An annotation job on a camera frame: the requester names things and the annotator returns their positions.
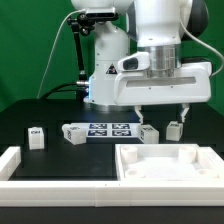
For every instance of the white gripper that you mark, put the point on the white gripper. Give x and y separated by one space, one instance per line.
189 84

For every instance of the white square table top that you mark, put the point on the white square table top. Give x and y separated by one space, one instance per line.
167 162

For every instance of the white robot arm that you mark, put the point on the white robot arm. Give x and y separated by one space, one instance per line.
154 26

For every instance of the AprilTag marker sheet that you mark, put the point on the AprilTag marker sheet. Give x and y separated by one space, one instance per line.
110 130

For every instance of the white U-shaped fence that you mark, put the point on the white U-shaped fence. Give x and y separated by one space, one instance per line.
103 193

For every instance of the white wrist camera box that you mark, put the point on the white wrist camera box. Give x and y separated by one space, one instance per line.
135 62

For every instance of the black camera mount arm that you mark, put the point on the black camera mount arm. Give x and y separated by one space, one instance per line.
79 50

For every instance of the grey camera on mount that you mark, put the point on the grey camera on mount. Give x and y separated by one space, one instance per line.
102 14

